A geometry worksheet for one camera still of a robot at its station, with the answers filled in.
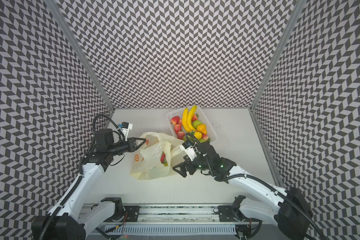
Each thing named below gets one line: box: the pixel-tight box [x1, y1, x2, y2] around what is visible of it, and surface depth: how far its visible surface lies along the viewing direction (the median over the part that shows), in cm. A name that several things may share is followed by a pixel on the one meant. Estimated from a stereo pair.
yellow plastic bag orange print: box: [129, 132, 185, 181], surface depth 72 cm
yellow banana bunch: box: [182, 105, 198, 133], surface depth 104 cm
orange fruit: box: [196, 123, 207, 135], surface depth 100 cm
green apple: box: [192, 120, 202, 130], surface depth 104 cm
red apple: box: [171, 116, 182, 125], surface depth 106 cm
